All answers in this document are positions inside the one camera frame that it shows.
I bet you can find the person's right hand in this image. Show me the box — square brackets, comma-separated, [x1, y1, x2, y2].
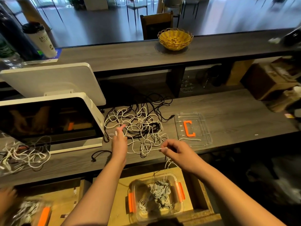
[160, 139, 208, 176]

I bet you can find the person's left hand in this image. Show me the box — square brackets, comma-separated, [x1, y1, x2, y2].
[110, 124, 129, 167]

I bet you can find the clear container drawer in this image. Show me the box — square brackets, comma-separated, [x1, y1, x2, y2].
[127, 173, 186, 223]
[5, 197, 52, 226]

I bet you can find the person's right forearm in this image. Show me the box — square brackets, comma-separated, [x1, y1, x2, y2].
[195, 162, 285, 226]

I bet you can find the person's left forearm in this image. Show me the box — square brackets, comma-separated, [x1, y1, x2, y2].
[61, 160, 128, 226]

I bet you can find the brown cardboard box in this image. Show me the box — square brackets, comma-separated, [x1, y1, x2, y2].
[247, 61, 299, 101]

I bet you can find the wooden drawer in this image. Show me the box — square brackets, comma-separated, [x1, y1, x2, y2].
[92, 167, 224, 226]
[14, 179, 92, 226]

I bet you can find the white touchscreen monitor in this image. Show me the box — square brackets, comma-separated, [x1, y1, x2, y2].
[0, 93, 105, 154]

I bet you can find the white customer display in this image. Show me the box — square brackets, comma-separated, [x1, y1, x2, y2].
[0, 62, 107, 106]

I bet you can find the grey wooden bar counter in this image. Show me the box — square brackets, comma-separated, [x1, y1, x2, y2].
[0, 28, 301, 73]

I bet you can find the flat cardboard sheet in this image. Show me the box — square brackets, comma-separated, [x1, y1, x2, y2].
[227, 59, 255, 87]

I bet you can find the yellow woven basket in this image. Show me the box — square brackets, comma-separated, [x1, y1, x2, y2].
[157, 28, 194, 51]

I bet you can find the brown wooden chair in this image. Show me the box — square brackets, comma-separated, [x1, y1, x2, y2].
[140, 12, 174, 40]

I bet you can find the white paper coffee cup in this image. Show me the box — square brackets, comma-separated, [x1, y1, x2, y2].
[22, 22, 58, 59]

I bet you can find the black metal chair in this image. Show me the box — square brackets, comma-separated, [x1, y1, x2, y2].
[162, 0, 184, 24]
[126, 0, 149, 22]

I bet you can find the clear plastic water bottle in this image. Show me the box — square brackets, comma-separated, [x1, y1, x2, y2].
[0, 35, 23, 70]

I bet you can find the black thermos bottle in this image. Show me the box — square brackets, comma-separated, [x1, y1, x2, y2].
[0, 7, 42, 62]

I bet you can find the green potted plant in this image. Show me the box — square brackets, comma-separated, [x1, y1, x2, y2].
[68, 0, 85, 10]

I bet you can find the round wooden table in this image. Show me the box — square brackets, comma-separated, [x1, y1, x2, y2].
[16, 0, 52, 31]

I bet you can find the black device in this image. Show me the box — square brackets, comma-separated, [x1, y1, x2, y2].
[282, 26, 301, 46]

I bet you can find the black cable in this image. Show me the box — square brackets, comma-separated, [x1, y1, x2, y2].
[91, 149, 113, 163]

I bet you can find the clear lid orange handle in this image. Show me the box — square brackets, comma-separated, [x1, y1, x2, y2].
[175, 112, 213, 150]

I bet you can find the bundle of black cables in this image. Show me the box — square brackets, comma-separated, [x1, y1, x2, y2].
[136, 93, 176, 123]

